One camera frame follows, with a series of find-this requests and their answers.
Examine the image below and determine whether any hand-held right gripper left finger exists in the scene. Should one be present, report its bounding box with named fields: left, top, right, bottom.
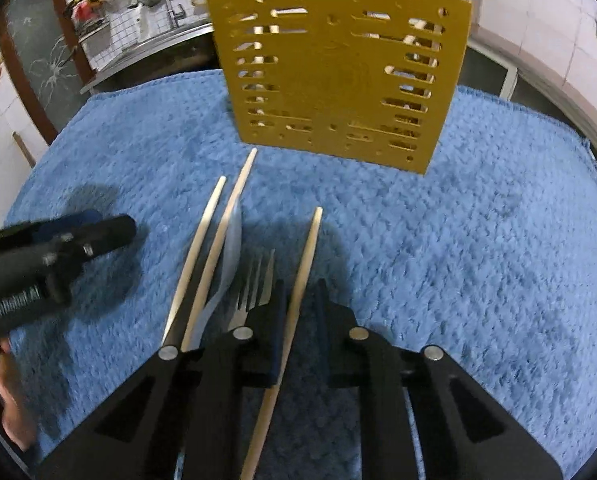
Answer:
left=38, top=280, right=289, bottom=480

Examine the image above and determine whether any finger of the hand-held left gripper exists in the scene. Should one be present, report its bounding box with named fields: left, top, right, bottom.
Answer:
left=30, top=209, right=105, bottom=242
left=42, top=214, right=138, bottom=274

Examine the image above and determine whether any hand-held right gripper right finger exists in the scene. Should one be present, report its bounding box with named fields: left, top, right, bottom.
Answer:
left=313, top=279, right=564, bottom=480

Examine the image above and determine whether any green handled metal fork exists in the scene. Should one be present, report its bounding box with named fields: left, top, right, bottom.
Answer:
left=226, top=249, right=276, bottom=333

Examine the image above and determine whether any wooden chopstick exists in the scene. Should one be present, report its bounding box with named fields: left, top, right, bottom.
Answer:
left=161, top=176, right=228, bottom=348
left=239, top=206, right=324, bottom=480
left=180, top=148, right=258, bottom=352

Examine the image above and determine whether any pale blue plastic spoon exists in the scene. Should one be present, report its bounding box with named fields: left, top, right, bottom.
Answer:
left=198, top=203, right=243, bottom=333

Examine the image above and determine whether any yellow plastic utensil holder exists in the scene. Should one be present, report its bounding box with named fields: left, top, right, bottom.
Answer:
left=203, top=0, right=473, bottom=176

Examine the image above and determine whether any person's left hand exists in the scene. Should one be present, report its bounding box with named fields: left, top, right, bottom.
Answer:
left=0, top=337, right=39, bottom=453

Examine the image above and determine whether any wooden stick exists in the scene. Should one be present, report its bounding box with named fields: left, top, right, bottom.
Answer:
left=11, top=131, right=36, bottom=168

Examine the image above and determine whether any blue knitted blanket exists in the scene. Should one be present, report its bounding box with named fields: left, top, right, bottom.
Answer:
left=3, top=69, right=597, bottom=480

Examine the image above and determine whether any brown door with frosted glass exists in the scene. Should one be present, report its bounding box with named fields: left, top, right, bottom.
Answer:
left=0, top=0, right=94, bottom=146

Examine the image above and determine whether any steel faucet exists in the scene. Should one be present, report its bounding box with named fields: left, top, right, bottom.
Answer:
left=161, top=0, right=186, bottom=28

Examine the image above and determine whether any wire wall basket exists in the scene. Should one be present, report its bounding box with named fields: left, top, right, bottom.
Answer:
left=68, top=0, right=104, bottom=31

